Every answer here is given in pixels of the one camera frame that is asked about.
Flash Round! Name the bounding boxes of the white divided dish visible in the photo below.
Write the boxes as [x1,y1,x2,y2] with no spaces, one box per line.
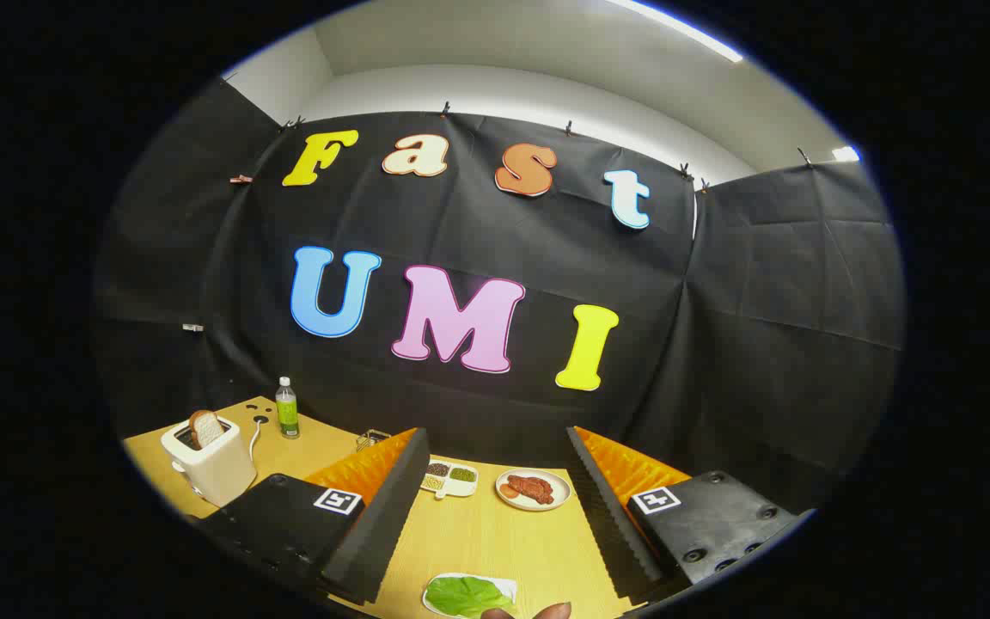
[420,462,480,501]

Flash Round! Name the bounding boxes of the green lettuce leaf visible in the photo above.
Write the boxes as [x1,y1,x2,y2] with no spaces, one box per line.
[425,576,513,618]

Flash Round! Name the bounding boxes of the red meat slice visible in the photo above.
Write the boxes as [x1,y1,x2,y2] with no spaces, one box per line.
[506,475,556,506]

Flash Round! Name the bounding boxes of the white square plate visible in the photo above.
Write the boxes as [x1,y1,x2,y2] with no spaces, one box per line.
[422,573,518,619]

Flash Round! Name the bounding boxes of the green label plastic bottle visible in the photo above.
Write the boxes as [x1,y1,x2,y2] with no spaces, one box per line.
[276,377,301,439]

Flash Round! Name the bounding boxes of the cream white toaster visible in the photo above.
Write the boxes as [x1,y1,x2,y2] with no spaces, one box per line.
[160,416,258,508]

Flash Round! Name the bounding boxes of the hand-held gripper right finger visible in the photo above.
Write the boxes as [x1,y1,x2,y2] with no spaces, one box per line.
[565,426,814,603]

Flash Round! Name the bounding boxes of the white bread slice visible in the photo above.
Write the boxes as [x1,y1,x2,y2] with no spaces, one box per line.
[188,410,226,450]

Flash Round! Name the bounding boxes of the round white meat plate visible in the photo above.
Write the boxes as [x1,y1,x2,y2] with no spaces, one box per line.
[495,469,572,512]

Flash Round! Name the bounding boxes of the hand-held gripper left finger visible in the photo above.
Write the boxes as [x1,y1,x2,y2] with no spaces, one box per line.
[190,427,431,605]

